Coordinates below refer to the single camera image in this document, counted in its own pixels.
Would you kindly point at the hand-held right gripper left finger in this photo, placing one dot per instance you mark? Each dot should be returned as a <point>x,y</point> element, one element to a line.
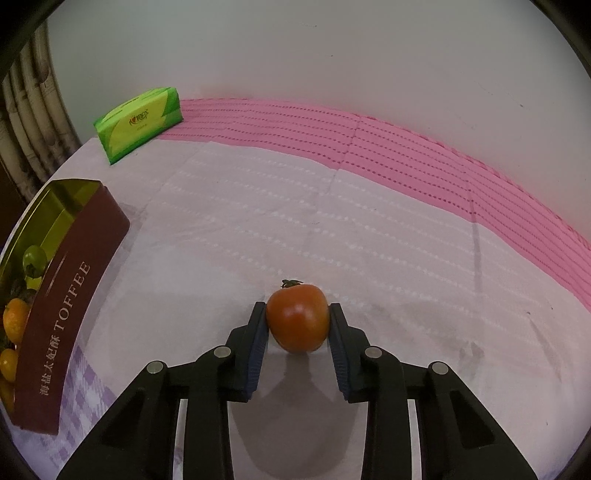
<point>258,350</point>

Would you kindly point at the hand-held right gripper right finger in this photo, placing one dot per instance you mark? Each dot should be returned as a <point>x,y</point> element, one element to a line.
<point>339,355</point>

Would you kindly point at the large orange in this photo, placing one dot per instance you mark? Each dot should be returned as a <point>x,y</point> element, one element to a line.
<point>16,318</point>

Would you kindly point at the orange-red tomato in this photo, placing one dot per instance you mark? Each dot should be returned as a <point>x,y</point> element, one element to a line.
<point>298,318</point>

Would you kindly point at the maroon and gold tin box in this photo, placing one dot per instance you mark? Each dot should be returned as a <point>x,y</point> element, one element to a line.
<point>69,295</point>

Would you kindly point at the green tomato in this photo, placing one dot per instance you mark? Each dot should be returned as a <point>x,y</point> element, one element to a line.
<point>34,258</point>

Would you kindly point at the green tissue pack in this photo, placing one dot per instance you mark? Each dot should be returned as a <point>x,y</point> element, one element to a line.
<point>138,122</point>

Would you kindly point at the small orange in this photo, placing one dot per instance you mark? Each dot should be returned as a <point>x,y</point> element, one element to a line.
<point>8,364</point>

